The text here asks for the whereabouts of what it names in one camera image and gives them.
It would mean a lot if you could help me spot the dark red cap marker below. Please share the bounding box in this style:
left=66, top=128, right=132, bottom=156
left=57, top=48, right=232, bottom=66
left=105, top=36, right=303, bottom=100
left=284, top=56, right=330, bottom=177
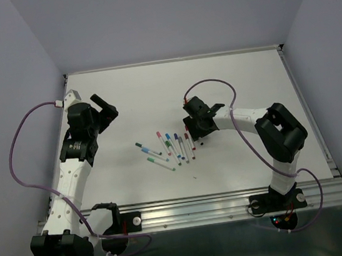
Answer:
left=184, top=133, right=196, bottom=160

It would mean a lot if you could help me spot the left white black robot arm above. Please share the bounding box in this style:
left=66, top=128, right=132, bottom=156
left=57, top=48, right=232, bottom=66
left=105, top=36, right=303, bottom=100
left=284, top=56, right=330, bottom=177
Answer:
left=16, top=93, right=133, bottom=256

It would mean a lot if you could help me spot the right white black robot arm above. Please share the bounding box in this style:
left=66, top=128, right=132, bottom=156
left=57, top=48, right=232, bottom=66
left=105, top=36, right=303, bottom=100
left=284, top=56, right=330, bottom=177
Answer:
left=183, top=96, right=308, bottom=217

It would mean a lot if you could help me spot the grey cap marker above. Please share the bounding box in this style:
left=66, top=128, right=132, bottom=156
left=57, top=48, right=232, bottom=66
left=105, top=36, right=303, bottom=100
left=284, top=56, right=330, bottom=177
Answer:
left=179, top=136, right=190, bottom=164

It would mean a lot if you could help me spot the purple cap marker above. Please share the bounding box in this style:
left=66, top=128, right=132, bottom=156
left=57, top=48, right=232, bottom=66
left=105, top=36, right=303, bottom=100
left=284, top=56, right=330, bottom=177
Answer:
left=174, top=133, right=186, bottom=160

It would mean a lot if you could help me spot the pink cap marker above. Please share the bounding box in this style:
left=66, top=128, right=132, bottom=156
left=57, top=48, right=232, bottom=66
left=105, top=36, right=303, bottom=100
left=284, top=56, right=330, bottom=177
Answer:
left=156, top=131, right=171, bottom=156

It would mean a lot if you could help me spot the dark green cap marker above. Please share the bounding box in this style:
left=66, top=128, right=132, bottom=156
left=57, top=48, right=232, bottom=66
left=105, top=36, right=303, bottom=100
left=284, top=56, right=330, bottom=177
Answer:
left=135, top=142, right=163, bottom=155

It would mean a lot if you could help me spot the light blue cap marker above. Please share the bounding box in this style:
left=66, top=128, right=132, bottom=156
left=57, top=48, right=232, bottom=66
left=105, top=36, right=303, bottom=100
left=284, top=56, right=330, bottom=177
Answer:
left=141, top=148, right=169, bottom=162

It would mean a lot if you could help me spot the teal green cap marker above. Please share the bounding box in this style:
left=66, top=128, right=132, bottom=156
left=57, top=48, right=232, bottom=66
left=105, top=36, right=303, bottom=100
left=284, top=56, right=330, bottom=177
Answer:
left=147, top=157, right=176, bottom=172

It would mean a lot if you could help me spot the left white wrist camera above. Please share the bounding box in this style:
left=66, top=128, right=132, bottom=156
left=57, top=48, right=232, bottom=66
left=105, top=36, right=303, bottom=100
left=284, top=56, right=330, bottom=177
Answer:
left=63, top=90, right=82, bottom=112

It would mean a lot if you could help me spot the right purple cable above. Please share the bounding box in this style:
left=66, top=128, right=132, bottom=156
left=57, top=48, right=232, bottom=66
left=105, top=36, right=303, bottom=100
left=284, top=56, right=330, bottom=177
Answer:
left=181, top=66, right=329, bottom=246

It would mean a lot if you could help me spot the purple cable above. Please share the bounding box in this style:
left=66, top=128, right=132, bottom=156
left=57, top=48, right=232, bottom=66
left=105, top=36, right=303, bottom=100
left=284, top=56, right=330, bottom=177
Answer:
left=181, top=66, right=329, bottom=246
left=1, top=90, right=154, bottom=256

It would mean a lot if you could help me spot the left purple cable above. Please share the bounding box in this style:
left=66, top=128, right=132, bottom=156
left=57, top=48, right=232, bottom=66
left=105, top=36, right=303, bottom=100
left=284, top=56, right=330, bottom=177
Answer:
left=1, top=90, right=154, bottom=256

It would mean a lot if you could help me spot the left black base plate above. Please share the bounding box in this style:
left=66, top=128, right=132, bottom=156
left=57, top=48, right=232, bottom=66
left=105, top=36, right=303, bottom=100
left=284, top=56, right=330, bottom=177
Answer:
left=102, top=212, right=142, bottom=255

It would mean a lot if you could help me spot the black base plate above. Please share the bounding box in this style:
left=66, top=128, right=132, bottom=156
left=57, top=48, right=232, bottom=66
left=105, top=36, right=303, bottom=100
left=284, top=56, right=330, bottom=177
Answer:
left=102, top=212, right=142, bottom=255
left=246, top=188, right=308, bottom=231

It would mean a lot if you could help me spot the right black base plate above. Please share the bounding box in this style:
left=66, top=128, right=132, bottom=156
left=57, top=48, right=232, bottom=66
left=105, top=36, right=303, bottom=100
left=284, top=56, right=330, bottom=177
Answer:
left=246, top=188, right=308, bottom=231

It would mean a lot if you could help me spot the aluminium right side rail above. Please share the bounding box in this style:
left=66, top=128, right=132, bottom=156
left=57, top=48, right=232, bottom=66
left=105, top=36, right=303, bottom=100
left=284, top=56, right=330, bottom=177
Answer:
left=276, top=44, right=342, bottom=180

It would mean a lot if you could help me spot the aluminium rail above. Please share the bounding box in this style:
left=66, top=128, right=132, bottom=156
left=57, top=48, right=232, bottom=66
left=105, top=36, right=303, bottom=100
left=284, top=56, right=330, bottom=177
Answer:
left=276, top=44, right=342, bottom=180
left=31, top=178, right=342, bottom=247

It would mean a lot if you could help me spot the aluminium front rail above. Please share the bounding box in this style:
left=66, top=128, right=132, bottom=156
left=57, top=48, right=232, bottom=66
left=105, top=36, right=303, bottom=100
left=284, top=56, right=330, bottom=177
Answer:
left=31, top=178, right=342, bottom=247

